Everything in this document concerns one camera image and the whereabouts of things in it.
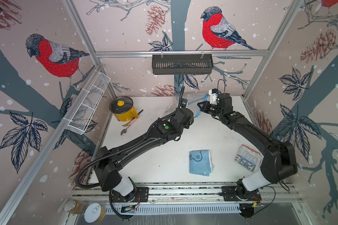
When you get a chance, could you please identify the glass jar amber content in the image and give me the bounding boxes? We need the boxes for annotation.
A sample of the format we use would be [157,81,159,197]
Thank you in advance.
[64,200,89,215]

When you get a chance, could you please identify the white mesh wall basket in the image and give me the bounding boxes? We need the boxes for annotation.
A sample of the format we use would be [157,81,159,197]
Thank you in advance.
[66,71,110,135]

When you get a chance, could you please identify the black wire shelf basket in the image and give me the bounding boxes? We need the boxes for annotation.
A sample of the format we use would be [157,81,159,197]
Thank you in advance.
[152,54,214,75]

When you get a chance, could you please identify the pink handled fork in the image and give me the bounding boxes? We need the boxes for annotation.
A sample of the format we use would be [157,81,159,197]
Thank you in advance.
[122,117,137,127]

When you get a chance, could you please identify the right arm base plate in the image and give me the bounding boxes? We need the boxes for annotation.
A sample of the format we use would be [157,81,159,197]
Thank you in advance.
[219,186,262,202]

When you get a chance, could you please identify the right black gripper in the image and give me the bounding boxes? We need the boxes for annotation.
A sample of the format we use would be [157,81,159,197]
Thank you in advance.
[198,100,225,118]

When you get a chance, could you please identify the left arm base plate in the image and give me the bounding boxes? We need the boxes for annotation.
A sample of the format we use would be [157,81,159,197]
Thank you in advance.
[110,187,149,203]

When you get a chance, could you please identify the blue folded towel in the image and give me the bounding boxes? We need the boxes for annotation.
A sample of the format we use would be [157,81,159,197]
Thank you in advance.
[189,150,214,176]

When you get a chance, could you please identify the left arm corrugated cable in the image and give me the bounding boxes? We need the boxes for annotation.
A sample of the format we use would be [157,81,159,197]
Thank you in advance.
[75,85,186,189]

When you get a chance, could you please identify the metal spoon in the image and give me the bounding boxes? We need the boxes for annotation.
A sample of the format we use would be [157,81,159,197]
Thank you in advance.
[120,125,131,136]

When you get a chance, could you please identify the tin can white lid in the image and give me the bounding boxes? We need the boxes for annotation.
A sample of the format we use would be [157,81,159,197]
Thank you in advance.
[84,203,106,223]

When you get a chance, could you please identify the clear vacuum bag blue zip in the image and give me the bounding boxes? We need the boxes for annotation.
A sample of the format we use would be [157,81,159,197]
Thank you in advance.
[166,93,209,118]

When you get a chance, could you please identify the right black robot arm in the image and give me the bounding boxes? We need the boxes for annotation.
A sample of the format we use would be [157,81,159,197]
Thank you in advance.
[197,93,298,199]

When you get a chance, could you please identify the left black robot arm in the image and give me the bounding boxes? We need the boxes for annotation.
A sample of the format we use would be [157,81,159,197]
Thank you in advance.
[94,108,194,192]

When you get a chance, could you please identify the yellow pot with lid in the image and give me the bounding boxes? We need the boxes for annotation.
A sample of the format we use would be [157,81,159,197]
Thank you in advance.
[109,96,139,122]

